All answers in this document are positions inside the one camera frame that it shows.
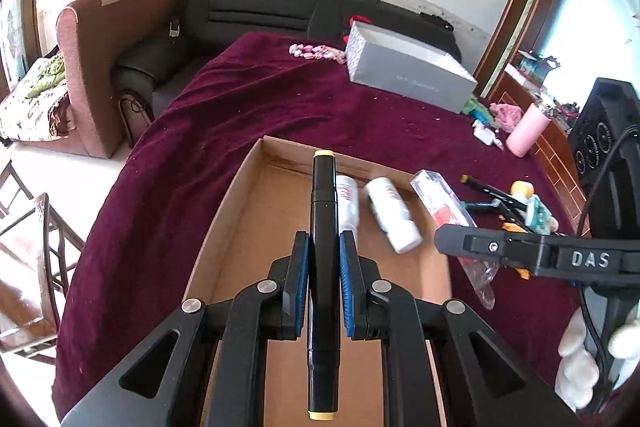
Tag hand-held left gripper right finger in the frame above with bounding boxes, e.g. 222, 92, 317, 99
339, 229, 583, 427

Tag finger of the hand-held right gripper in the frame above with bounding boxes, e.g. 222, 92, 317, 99
434, 224, 553, 280

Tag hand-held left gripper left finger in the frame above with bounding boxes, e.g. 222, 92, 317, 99
60, 231, 310, 427

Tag clear packet red contents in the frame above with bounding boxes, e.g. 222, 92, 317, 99
410, 168, 501, 310

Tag blue cartoon tissue pack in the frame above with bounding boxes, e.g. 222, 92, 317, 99
522, 196, 560, 234

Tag white bottle yellow cap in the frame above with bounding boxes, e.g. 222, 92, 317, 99
510, 180, 538, 208

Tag yellow cap black marker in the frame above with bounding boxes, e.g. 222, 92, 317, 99
306, 149, 342, 422

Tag shallow cardboard box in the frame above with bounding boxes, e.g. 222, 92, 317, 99
182, 135, 453, 427

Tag person's right hand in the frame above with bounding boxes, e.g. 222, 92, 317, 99
556, 307, 640, 414

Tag wooden cabinet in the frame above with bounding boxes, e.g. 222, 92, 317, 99
487, 72, 593, 238

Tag small white bottle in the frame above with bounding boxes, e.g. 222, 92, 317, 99
364, 177, 422, 255
334, 174, 362, 233

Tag white charger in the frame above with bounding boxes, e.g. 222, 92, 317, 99
472, 121, 503, 148

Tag pink water bottle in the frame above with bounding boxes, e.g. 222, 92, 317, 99
505, 102, 552, 158

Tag pink cloth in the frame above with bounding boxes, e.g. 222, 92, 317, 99
489, 103, 523, 130

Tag dark blue gift box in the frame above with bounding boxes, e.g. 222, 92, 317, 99
517, 52, 561, 82

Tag long grey box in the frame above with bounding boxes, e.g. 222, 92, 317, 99
345, 21, 479, 114

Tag red cloth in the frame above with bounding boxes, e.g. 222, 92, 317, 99
345, 14, 371, 42

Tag dark wooden chair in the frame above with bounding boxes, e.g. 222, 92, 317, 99
0, 159, 86, 365

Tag black sofa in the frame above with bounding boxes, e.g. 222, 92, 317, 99
111, 0, 463, 118

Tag brown armchair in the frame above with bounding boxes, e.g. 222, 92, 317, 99
56, 0, 186, 159

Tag floral bedding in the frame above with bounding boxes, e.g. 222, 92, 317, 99
0, 52, 76, 142

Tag black cable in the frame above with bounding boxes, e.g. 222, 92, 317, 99
577, 125, 640, 238

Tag wooden window frame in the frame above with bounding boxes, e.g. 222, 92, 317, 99
472, 0, 640, 98

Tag pink bead string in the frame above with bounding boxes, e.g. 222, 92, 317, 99
288, 43, 347, 65

